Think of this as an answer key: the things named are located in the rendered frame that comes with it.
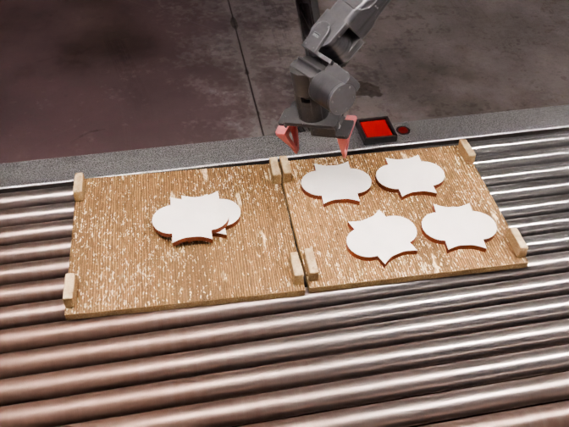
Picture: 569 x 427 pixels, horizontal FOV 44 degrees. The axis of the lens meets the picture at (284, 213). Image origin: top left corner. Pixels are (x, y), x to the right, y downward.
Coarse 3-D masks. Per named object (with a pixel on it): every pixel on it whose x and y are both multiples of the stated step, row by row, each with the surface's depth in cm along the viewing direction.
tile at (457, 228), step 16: (448, 208) 137; (464, 208) 137; (432, 224) 134; (448, 224) 134; (464, 224) 134; (480, 224) 134; (432, 240) 132; (448, 240) 131; (464, 240) 131; (480, 240) 131
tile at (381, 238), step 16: (352, 224) 133; (368, 224) 134; (384, 224) 134; (400, 224) 134; (352, 240) 130; (368, 240) 130; (384, 240) 131; (400, 240) 131; (368, 256) 128; (384, 256) 128; (400, 256) 129
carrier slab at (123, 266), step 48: (96, 192) 140; (144, 192) 140; (192, 192) 141; (240, 192) 141; (96, 240) 131; (144, 240) 131; (240, 240) 131; (288, 240) 132; (96, 288) 122; (144, 288) 123; (192, 288) 123; (240, 288) 123; (288, 288) 123
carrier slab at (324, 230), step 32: (320, 160) 149; (352, 160) 149; (384, 160) 149; (448, 160) 150; (288, 192) 141; (384, 192) 142; (448, 192) 142; (480, 192) 142; (320, 224) 135; (416, 224) 136; (320, 256) 129; (352, 256) 129; (416, 256) 129; (448, 256) 130; (480, 256) 130; (512, 256) 130; (320, 288) 124
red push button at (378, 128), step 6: (378, 120) 161; (384, 120) 161; (366, 126) 159; (372, 126) 159; (378, 126) 159; (384, 126) 159; (366, 132) 157; (372, 132) 157; (378, 132) 157; (384, 132) 157; (390, 132) 157
